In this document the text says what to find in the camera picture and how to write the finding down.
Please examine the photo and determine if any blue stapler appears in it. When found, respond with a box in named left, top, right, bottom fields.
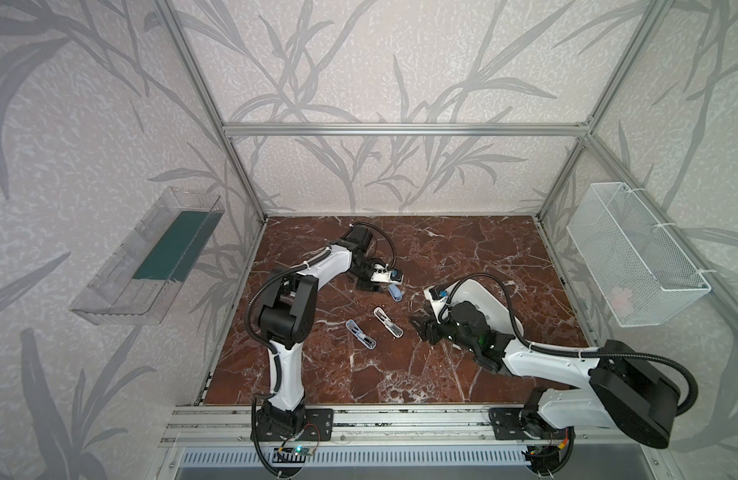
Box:
left=345, top=319, right=377, bottom=350
left=373, top=307, right=404, bottom=338
left=387, top=270, right=403, bottom=302

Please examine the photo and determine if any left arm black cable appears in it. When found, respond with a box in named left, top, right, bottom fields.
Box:
left=244, top=221, right=399, bottom=394

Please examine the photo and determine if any green pad in bin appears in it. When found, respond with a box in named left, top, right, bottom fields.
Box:
left=133, top=210, right=223, bottom=282

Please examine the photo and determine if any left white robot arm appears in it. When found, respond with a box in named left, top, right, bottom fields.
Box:
left=255, top=241, right=404, bottom=413

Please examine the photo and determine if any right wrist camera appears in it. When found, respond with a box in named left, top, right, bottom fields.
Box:
left=423, top=286, right=449, bottom=317

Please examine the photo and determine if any pink item in basket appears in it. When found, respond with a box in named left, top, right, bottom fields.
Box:
left=609, top=287, right=635, bottom=320

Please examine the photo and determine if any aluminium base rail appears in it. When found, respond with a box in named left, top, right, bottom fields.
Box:
left=158, top=403, right=664, bottom=448

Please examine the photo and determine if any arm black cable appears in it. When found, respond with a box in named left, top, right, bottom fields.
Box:
left=437, top=272, right=699, bottom=418
left=244, top=221, right=399, bottom=394

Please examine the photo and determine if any aluminium frame crossbar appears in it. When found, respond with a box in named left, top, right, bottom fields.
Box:
left=222, top=122, right=588, bottom=137

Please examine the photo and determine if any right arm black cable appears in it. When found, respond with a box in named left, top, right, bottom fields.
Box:
left=437, top=272, right=699, bottom=418

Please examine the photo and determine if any clear plastic wall bin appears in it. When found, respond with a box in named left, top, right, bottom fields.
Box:
left=69, top=187, right=225, bottom=326

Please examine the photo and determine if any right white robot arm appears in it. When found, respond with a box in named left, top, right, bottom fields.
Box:
left=410, top=301, right=699, bottom=449

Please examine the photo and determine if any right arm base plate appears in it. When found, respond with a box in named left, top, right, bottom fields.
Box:
left=488, top=407, right=543, bottom=441

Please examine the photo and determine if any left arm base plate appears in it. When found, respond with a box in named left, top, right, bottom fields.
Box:
left=253, top=405, right=334, bottom=442

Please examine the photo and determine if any white oval tray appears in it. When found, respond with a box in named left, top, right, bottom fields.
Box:
left=437, top=279, right=515, bottom=356

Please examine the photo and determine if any white wire mesh basket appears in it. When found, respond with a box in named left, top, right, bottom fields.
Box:
left=567, top=182, right=712, bottom=328

